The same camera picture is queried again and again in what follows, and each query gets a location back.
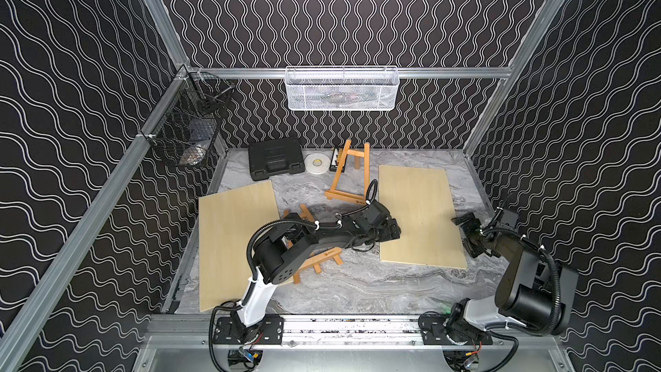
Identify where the wooden easel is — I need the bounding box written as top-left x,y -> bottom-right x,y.
283,204 -> 344,284
325,139 -> 371,205

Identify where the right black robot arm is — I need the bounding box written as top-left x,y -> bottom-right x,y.
443,208 -> 578,344

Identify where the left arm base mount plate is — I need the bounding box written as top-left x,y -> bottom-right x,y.
211,314 -> 285,345

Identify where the white tape roll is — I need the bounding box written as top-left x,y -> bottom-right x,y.
304,153 -> 331,175

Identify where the black plastic tool case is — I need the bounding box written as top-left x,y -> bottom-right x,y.
248,138 -> 306,182

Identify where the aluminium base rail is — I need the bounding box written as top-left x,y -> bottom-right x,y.
133,313 -> 574,371

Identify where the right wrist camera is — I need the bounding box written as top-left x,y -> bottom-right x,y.
499,209 -> 519,230

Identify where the small black tray box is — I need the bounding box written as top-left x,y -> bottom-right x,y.
329,147 -> 341,172

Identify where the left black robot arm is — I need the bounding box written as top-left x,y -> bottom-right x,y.
208,179 -> 402,371

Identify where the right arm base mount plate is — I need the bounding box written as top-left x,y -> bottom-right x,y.
418,312 -> 493,348

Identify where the plywood board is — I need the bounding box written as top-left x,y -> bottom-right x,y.
199,181 -> 280,312
379,165 -> 468,270

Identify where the white wire mesh basket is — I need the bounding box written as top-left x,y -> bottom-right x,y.
284,65 -> 400,111

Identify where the black wire mesh basket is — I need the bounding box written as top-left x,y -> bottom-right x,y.
146,67 -> 237,168

